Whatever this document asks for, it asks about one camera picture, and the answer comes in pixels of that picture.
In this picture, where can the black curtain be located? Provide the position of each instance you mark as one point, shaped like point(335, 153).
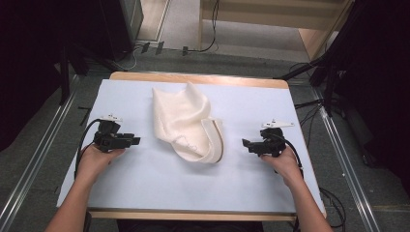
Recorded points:
point(25, 64)
point(380, 80)

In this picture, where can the wooden table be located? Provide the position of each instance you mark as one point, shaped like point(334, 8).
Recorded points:
point(225, 80)

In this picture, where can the light blue table mat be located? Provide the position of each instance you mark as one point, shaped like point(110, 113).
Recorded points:
point(154, 183)

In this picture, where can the black cabinet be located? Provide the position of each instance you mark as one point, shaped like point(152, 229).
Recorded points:
point(124, 25)

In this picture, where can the metal floor rail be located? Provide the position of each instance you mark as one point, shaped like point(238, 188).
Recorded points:
point(345, 161)
point(38, 151)

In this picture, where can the white towel with tan stripe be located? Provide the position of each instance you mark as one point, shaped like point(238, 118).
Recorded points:
point(187, 125)

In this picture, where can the person's dark clothing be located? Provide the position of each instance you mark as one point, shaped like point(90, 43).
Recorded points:
point(190, 226)

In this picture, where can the light wooden shelf unit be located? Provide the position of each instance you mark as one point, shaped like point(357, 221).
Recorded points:
point(274, 16)

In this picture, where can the person's left hand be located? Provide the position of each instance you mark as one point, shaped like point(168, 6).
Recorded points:
point(92, 162)

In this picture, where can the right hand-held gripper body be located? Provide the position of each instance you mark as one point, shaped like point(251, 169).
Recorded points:
point(272, 145)

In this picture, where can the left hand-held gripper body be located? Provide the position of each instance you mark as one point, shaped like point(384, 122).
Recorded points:
point(108, 140)

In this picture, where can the person's right hand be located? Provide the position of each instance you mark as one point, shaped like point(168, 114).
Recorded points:
point(286, 167)

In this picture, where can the black metal stand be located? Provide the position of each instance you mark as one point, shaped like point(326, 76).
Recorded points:
point(328, 83)
point(64, 77)

